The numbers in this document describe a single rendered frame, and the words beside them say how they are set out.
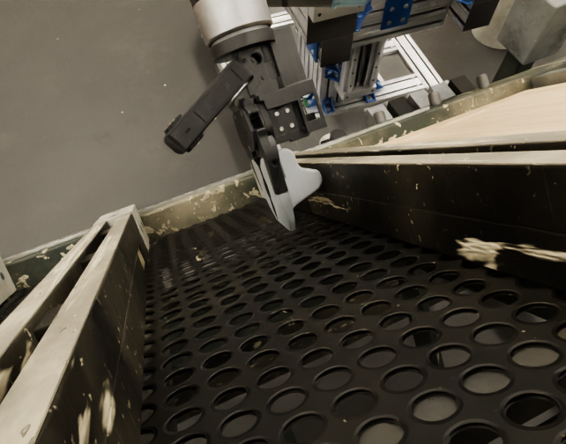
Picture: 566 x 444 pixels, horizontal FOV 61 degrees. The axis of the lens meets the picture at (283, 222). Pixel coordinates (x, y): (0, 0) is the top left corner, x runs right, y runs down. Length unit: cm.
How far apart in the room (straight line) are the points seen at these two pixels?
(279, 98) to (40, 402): 39
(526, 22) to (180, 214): 102
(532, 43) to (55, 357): 138
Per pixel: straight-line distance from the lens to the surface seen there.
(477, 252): 33
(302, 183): 52
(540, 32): 144
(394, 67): 222
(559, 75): 117
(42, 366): 21
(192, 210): 90
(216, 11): 51
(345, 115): 198
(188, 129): 50
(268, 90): 52
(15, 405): 19
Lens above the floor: 165
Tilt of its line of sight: 60 degrees down
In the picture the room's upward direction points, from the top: straight up
